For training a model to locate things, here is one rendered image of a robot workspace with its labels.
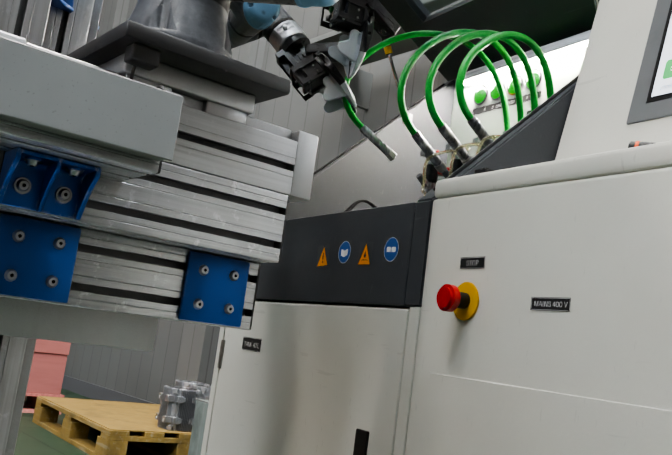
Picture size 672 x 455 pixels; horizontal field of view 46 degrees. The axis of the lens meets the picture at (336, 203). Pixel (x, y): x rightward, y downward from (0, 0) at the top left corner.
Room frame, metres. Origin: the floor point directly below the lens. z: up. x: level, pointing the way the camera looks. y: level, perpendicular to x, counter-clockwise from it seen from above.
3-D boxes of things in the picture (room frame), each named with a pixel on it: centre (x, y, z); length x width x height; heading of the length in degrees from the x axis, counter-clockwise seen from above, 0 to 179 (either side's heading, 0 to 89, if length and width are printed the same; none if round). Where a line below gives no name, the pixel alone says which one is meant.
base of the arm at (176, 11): (0.98, 0.23, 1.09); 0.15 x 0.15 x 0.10
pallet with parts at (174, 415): (4.90, 0.98, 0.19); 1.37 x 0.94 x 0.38; 38
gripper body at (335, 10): (1.48, 0.02, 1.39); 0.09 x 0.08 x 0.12; 121
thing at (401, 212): (1.46, 0.02, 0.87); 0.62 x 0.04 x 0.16; 30
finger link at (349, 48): (1.47, 0.01, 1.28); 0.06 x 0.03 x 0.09; 121
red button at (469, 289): (1.05, -0.17, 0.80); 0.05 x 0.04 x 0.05; 30
